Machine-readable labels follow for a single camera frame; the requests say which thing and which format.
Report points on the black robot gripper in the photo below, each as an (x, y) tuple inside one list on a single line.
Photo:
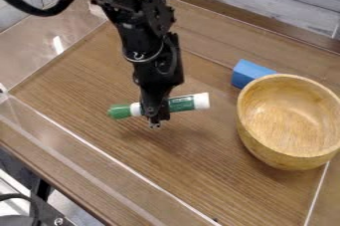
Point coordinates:
[(156, 60)]

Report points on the brown wooden bowl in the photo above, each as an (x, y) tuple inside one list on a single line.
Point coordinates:
[(288, 121)]

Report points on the blue foam block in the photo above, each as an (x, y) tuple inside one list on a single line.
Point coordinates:
[(246, 72)]

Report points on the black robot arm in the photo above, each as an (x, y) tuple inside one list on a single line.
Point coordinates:
[(147, 17)]

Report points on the green Expo marker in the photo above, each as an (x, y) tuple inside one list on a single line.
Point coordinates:
[(179, 104)]

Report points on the clear acrylic tray wall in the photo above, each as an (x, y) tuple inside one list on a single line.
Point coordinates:
[(180, 175)]

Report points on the black metal stand base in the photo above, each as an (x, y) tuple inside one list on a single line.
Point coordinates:
[(43, 215)]

